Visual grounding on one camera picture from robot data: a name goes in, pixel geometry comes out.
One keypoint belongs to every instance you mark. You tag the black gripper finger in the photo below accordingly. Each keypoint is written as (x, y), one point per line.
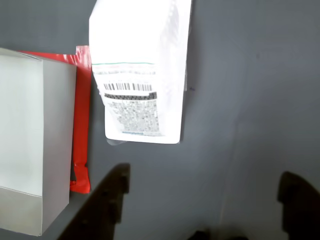
(300, 207)
(100, 207)

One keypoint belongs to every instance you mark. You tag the white sandwich package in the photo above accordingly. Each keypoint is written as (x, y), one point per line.
(140, 62)

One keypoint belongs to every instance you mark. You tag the gray paper box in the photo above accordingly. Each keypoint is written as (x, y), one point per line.
(30, 130)

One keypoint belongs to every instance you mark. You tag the dark gray table mat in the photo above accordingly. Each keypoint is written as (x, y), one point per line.
(155, 180)
(300, 112)

